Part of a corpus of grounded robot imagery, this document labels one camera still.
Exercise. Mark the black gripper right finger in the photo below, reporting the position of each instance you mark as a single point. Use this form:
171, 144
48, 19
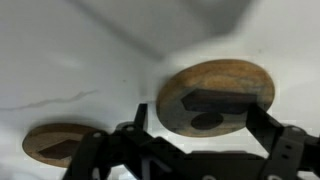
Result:
263, 130

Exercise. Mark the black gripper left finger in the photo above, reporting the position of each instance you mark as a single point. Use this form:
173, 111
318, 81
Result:
141, 116

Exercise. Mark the round wooden coaster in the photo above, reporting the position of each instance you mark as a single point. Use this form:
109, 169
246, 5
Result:
216, 83
50, 143

